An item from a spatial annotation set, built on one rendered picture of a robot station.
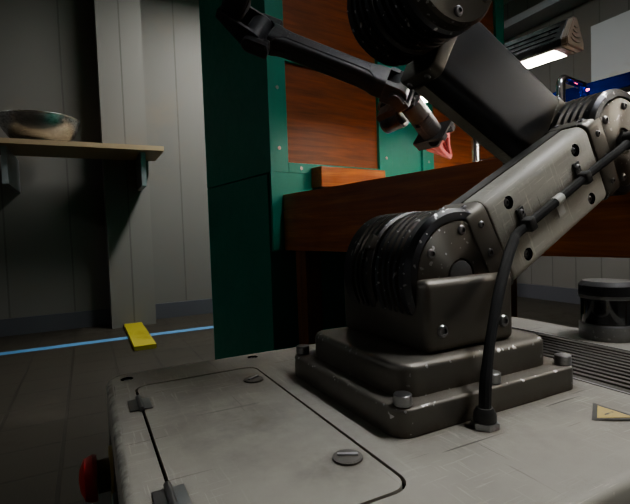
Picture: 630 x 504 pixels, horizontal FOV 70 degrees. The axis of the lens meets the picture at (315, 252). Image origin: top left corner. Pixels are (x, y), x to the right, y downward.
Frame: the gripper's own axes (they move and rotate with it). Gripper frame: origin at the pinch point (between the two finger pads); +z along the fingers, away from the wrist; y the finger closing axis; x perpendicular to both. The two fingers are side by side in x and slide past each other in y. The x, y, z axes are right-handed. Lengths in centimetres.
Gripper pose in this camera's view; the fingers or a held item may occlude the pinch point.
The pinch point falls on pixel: (449, 155)
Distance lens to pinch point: 132.0
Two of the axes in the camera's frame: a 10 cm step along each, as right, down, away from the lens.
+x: -4.7, 8.2, -3.3
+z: 6.6, 5.8, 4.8
